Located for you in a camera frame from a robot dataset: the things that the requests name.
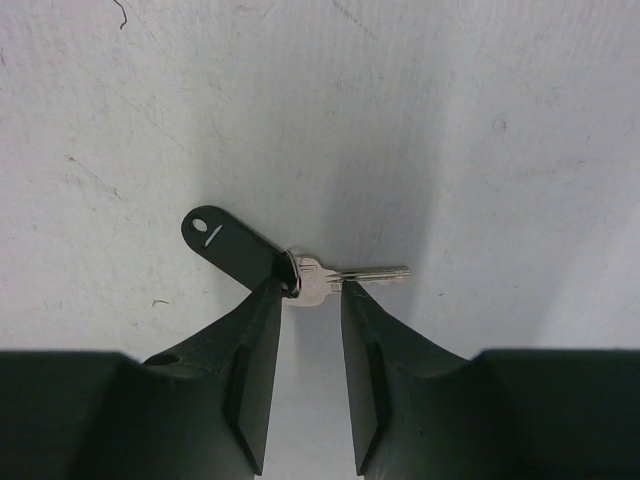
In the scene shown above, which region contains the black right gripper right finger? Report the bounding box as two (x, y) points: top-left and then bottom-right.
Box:
(341, 282), (480, 476)

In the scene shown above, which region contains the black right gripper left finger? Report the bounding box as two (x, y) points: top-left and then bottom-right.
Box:
(144, 279), (283, 476)

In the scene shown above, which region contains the key with black tag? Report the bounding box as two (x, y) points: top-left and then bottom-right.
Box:
(181, 206), (411, 307)

